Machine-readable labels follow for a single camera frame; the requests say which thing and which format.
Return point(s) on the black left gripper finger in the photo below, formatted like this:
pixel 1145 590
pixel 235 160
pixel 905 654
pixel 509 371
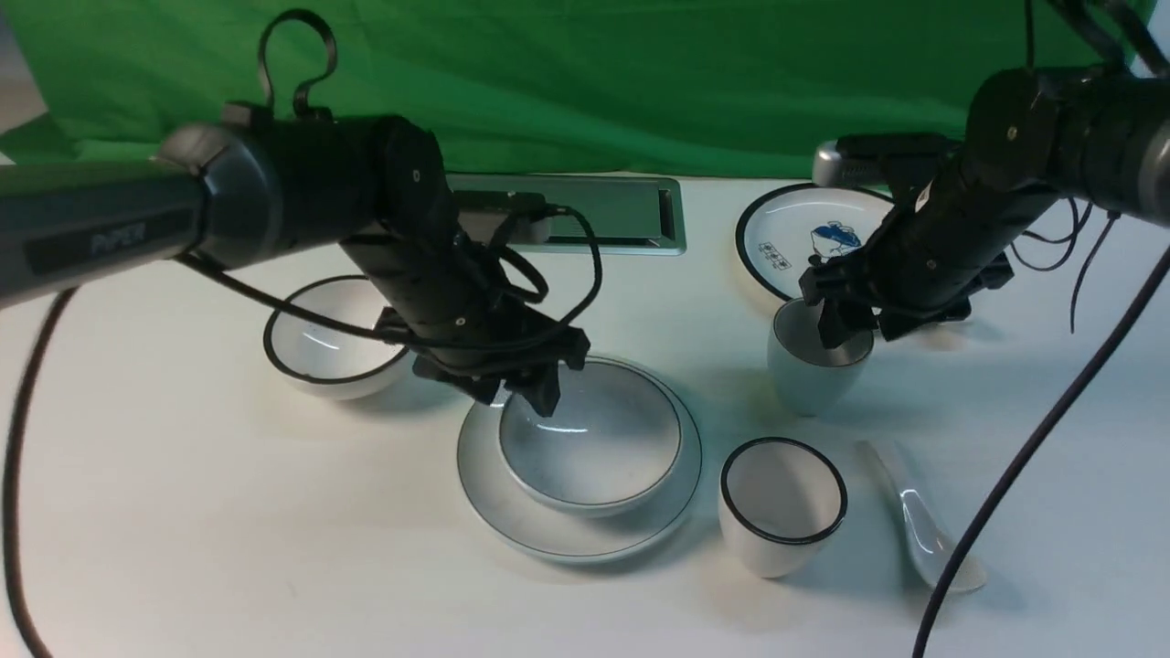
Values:
pixel 482 389
pixel 539 386

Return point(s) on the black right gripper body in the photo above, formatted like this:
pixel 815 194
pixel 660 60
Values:
pixel 896 300

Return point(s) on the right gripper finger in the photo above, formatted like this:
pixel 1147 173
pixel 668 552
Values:
pixel 837 323

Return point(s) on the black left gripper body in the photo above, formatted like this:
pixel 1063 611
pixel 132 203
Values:
pixel 527 351

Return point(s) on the pale blue cup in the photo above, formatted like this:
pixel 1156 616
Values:
pixel 808 378

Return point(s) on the pale blue shallow bowl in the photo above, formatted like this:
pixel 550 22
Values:
pixel 613 440

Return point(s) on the white ceramic spoon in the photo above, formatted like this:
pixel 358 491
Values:
pixel 928 544

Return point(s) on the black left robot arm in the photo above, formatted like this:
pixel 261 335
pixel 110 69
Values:
pixel 223 196

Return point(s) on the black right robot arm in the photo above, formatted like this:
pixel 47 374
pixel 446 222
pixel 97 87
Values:
pixel 1032 138

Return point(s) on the illustrated plate black rim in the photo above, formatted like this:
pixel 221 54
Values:
pixel 780 232

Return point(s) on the pale blue large plate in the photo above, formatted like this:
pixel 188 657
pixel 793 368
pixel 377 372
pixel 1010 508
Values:
pixel 521 522

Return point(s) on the white bowl black rim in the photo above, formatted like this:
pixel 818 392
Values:
pixel 328 364

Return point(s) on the white cup black rim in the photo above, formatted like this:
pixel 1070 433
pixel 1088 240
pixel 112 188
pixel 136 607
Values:
pixel 779 501

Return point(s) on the green backdrop cloth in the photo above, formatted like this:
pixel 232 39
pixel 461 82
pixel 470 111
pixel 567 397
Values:
pixel 715 88

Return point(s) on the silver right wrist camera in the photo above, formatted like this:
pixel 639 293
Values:
pixel 886 159

